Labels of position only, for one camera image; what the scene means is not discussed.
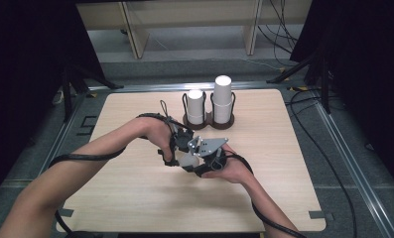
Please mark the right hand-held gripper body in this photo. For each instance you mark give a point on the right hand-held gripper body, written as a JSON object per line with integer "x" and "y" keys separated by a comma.
{"x": 207, "y": 147}

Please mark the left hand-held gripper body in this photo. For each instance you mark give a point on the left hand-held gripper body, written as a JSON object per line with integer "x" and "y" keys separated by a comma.
{"x": 178, "y": 140}

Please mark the single white paper cup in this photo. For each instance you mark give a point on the single white paper cup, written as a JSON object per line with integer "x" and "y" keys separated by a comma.
{"x": 188, "y": 161}

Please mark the stack of white paper cups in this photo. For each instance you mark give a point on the stack of white paper cups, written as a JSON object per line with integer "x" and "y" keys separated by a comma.
{"x": 222, "y": 99}
{"x": 195, "y": 105}

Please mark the person's left hand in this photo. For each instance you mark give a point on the person's left hand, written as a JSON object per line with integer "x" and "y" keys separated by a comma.
{"x": 156, "y": 130}

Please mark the person's right hand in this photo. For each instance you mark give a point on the person's right hand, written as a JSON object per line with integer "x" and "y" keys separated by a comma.
{"x": 234, "y": 168}

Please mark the beige wooden shelf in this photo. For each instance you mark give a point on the beige wooden shelf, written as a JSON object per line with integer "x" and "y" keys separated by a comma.
{"x": 136, "y": 39}

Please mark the black tripod stand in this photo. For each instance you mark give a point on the black tripod stand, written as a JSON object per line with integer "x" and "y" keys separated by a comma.
{"x": 323, "y": 76}
{"x": 67, "y": 92}

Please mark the black curtain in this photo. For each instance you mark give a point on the black curtain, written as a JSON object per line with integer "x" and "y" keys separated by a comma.
{"x": 22, "y": 66}
{"x": 366, "y": 66}

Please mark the metal floor rail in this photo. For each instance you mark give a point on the metal floor rail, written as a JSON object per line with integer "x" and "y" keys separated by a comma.
{"x": 151, "y": 87}
{"x": 353, "y": 168}

